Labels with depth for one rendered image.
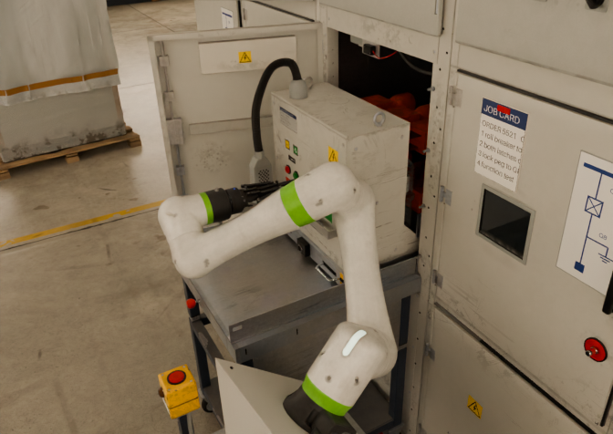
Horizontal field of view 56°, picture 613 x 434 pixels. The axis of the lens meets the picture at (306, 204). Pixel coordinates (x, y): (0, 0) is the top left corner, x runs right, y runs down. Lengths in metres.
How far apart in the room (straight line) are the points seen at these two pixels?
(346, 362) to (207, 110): 1.23
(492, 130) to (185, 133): 1.20
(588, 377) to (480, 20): 0.90
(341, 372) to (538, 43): 0.84
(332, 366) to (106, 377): 1.83
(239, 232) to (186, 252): 0.16
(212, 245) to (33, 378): 1.80
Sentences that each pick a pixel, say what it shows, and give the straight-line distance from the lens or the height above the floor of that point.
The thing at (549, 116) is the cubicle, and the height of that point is 1.55.
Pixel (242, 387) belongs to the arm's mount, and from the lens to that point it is 1.36.
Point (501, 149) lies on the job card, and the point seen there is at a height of 1.43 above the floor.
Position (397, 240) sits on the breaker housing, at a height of 0.98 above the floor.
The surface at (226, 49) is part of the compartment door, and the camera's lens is 2.15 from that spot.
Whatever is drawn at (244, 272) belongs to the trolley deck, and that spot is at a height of 0.85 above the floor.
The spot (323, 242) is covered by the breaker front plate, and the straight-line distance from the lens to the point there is 1.95.
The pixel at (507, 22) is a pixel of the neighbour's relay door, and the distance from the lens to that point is 1.47.
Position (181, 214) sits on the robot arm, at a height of 1.26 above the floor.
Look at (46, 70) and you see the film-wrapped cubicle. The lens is 5.18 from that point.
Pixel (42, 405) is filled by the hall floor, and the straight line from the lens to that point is 3.01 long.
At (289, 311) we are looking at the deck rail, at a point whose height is 0.89.
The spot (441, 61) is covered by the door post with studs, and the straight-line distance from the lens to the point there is 1.68.
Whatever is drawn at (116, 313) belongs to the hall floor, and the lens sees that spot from 3.38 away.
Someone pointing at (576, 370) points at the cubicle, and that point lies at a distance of 1.62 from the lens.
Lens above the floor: 2.02
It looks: 29 degrees down
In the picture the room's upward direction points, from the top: 2 degrees counter-clockwise
